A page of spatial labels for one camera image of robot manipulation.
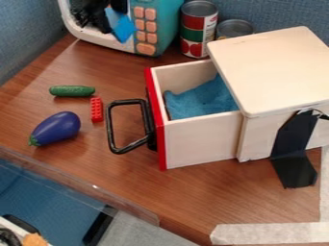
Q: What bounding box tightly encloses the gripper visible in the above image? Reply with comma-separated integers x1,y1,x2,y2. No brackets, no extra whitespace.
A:
69,0,130,35

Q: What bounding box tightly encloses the drawer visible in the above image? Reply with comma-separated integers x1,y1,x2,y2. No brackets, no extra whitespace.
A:
104,59,244,171

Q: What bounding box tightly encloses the blue toy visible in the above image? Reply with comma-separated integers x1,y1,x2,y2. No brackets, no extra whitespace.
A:
104,6,139,44

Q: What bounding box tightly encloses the toy microwave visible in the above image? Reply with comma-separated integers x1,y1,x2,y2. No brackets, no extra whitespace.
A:
56,0,186,58

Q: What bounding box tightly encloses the green toy cucumber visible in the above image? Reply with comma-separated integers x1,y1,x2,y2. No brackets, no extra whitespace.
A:
47,85,97,98

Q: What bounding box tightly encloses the red toy block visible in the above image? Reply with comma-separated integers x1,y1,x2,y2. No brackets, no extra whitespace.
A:
89,95,106,123

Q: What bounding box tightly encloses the red and green can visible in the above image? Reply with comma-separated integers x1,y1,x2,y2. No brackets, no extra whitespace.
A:
178,0,220,61

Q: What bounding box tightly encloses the purple toy eggplant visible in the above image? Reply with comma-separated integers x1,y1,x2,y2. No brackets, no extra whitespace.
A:
27,111,83,148

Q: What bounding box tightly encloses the blue cloth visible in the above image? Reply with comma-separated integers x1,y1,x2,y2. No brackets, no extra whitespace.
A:
162,73,240,121

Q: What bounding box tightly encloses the silver can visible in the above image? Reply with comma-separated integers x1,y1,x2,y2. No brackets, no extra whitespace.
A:
215,18,256,41

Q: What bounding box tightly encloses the cabinet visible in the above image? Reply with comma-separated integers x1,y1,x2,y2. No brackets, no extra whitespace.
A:
205,25,329,163

